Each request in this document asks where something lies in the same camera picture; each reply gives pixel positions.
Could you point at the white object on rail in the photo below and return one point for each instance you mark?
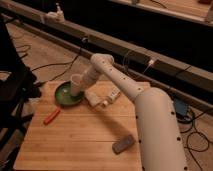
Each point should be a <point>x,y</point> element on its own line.
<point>58,15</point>

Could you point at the white tube bottle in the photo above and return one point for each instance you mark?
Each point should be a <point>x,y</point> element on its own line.
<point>111,97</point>

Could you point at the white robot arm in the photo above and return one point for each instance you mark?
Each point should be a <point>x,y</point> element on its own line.
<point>161,147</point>

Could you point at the blue device on floor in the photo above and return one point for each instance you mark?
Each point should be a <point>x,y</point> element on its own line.
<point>181,108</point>

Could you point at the orange handled tool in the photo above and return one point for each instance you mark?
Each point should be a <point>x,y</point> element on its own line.
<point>52,116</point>

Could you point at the black tripod stand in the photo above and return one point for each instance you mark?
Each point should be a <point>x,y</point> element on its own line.
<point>16,89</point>

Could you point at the long metal rail beam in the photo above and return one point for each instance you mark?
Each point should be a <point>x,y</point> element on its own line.
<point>182,47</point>

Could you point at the green ceramic bowl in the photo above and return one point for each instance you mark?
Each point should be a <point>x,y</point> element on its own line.
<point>63,95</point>

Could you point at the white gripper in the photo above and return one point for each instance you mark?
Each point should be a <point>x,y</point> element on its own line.
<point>89,78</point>

